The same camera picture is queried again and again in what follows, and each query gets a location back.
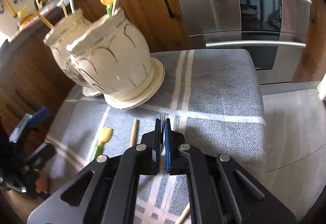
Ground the yellow green plastic spoon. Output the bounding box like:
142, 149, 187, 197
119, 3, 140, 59
91, 127, 113, 161

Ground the grey striped table cloth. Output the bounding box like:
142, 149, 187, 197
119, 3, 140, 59
44, 48, 266, 224

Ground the stainless steel oven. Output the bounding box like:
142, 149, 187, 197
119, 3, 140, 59
177, 0, 312, 84

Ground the pink white dish cloth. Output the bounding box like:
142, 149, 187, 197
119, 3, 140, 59
11, 8, 54, 40

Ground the white ceramic utensil holder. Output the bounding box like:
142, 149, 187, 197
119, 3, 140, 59
44, 9, 165, 110

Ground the person's left hand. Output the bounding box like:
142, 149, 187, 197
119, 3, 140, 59
35, 170, 49, 194

